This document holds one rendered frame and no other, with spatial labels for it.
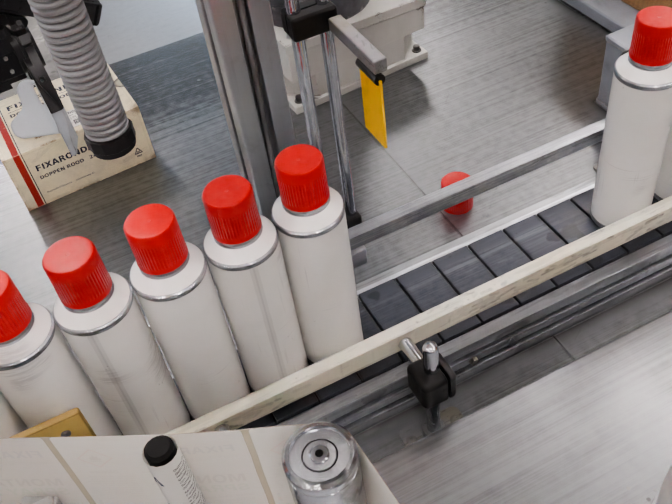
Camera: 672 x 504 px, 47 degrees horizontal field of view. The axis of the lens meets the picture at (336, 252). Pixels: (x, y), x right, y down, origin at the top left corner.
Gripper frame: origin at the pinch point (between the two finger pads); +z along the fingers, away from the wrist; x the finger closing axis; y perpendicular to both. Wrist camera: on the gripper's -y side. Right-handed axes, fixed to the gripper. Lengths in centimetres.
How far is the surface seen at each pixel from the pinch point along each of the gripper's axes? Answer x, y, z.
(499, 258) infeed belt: 47, -27, 1
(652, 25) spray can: 50, -39, -19
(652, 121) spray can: 51, -39, -11
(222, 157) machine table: 11.4, -14.4, 5.7
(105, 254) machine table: 18.5, 2.8, 5.3
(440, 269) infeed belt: 45, -22, 1
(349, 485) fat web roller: 67, -2, -17
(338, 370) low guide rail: 51, -9, -2
